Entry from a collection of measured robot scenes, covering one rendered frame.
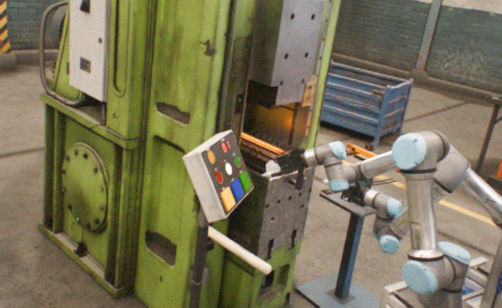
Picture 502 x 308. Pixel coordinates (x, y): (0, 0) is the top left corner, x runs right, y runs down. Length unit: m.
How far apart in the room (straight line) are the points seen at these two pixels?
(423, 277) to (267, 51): 1.19
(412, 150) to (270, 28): 0.96
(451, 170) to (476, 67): 8.04
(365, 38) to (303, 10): 8.62
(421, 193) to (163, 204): 1.49
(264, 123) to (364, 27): 8.19
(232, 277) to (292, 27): 1.37
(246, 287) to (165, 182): 0.70
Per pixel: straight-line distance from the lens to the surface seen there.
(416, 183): 1.87
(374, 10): 11.04
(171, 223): 2.89
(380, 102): 6.33
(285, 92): 2.57
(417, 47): 10.62
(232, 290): 3.03
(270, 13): 2.47
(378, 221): 2.42
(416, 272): 1.92
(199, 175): 2.06
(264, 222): 2.71
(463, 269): 2.06
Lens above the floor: 1.93
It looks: 19 degrees down
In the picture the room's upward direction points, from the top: 8 degrees clockwise
